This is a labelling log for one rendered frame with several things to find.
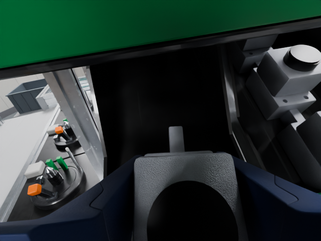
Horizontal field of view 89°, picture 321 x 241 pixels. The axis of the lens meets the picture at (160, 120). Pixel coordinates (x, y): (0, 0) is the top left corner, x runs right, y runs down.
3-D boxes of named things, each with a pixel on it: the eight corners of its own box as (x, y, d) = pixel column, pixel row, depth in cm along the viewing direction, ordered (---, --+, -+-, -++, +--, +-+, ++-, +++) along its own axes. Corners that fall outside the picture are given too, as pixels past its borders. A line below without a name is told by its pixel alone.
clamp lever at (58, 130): (70, 140, 62) (60, 130, 56) (65, 142, 62) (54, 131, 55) (70, 133, 64) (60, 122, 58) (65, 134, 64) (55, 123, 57)
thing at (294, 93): (300, 115, 20) (352, 71, 14) (265, 121, 20) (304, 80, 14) (266, 69, 25) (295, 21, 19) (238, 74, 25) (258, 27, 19)
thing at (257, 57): (266, 69, 25) (295, 21, 19) (238, 74, 25) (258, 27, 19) (242, 38, 29) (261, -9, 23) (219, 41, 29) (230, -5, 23)
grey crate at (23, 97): (76, 101, 192) (67, 82, 179) (18, 114, 181) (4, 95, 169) (80, 88, 226) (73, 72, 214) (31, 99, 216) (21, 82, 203)
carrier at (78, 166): (104, 213, 42) (85, 184, 35) (-1, 251, 37) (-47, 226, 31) (104, 151, 61) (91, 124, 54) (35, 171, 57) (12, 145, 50)
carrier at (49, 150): (104, 151, 62) (91, 124, 55) (35, 171, 57) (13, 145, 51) (103, 119, 81) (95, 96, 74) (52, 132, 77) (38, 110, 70)
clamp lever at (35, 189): (55, 198, 42) (36, 191, 36) (47, 201, 42) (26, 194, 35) (56, 184, 44) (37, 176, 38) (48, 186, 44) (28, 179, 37)
